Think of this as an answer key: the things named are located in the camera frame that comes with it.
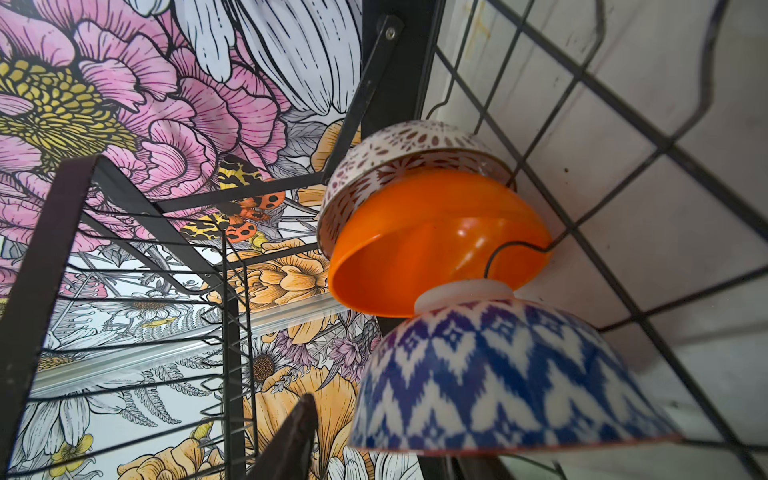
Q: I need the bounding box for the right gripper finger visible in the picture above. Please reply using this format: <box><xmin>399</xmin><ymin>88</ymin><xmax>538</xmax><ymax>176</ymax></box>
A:
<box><xmin>246</xmin><ymin>394</ymin><xmax>319</xmax><ymax>480</ymax></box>

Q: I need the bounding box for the black wire dish rack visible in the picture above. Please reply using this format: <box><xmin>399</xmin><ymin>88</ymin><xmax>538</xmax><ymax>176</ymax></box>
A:
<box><xmin>1</xmin><ymin>1</ymin><xmax>767</xmax><ymax>479</ymax></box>

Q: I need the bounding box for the orange patterned ceramic bowl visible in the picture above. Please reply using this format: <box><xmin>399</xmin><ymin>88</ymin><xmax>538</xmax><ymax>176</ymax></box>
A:
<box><xmin>348</xmin><ymin>280</ymin><xmax>681</xmax><ymax>456</ymax></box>

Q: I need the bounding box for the orange plastic bowl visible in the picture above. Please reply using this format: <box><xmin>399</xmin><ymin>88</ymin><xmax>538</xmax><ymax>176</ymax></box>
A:
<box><xmin>328</xmin><ymin>167</ymin><xmax>553</xmax><ymax>319</ymax></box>

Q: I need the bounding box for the white perforated strainer bowl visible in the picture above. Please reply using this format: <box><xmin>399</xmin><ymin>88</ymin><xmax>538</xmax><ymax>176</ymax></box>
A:
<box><xmin>317</xmin><ymin>120</ymin><xmax>512</xmax><ymax>258</ymax></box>

